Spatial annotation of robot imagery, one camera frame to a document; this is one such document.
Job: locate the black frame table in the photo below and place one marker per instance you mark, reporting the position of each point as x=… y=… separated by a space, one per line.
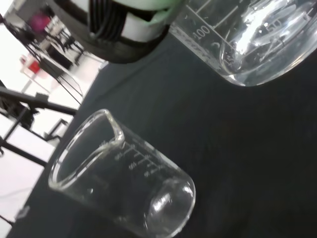
x=22 y=151

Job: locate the red box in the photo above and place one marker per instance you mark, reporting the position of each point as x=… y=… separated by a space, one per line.
x=34 y=67

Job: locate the black tripod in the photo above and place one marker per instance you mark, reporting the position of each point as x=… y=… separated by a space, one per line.
x=42 y=102

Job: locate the black bench cloth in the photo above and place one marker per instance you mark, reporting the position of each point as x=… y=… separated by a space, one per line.
x=223 y=138

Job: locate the clear tape piece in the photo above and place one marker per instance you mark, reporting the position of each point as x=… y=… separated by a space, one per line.
x=23 y=212

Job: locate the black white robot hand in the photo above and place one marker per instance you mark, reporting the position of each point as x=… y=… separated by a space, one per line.
x=111 y=37

